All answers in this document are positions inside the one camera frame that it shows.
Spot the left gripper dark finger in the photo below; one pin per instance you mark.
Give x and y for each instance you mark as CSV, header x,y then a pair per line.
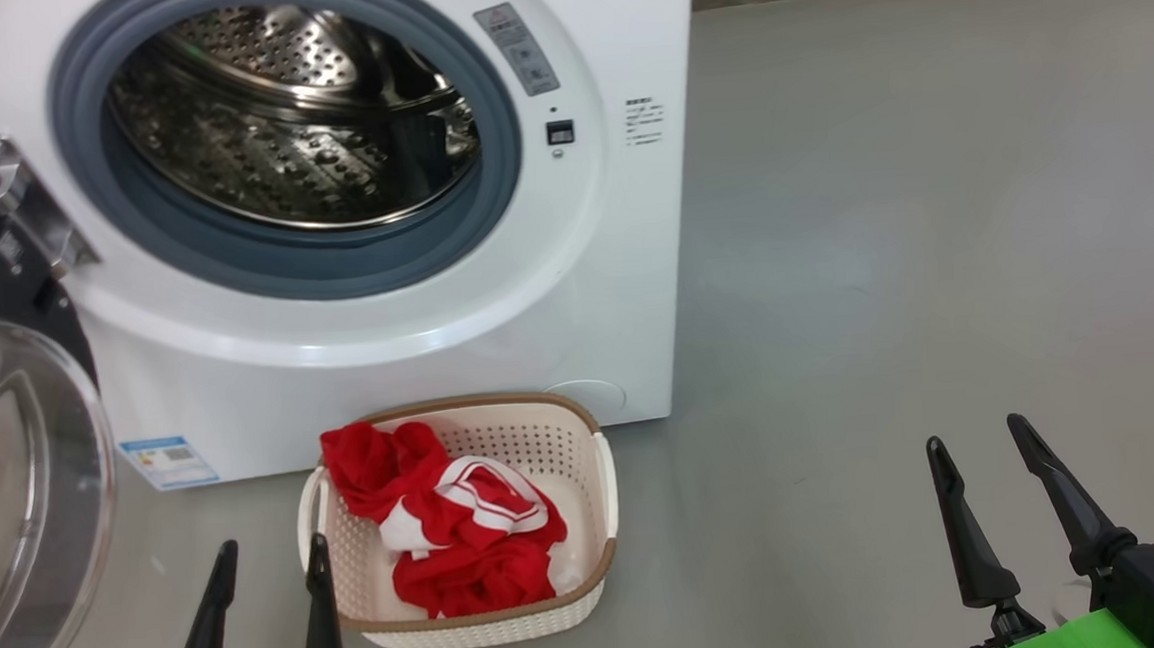
x,y
205,637
320,630

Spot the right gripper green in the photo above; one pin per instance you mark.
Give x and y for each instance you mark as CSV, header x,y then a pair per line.
x,y
1097,638

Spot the red and white garment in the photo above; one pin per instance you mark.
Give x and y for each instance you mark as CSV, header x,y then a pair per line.
x,y
472,571

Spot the black glass washing machine door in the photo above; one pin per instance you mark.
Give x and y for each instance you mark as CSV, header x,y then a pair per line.
x,y
27,498

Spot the cream perforated laundry basket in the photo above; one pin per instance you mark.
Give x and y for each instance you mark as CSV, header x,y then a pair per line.
x,y
486,630

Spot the white washing machine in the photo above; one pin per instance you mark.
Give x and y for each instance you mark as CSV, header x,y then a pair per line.
x,y
615,292

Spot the metal door hinge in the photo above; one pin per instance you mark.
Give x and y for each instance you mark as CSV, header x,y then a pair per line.
x,y
29,202

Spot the steel washing machine drum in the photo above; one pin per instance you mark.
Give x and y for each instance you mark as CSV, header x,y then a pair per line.
x,y
277,162

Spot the grey rubber door gasket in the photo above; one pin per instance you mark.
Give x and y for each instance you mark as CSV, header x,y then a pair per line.
x,y
502,168

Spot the black door latch socket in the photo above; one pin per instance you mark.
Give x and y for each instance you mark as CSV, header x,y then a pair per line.
x,y
560,133

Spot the blue energy label sticker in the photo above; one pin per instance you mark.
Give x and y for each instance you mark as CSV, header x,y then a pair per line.
x,y
170,462

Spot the grey warning sticker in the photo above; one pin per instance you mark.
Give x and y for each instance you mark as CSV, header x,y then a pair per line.
x,y
518,52

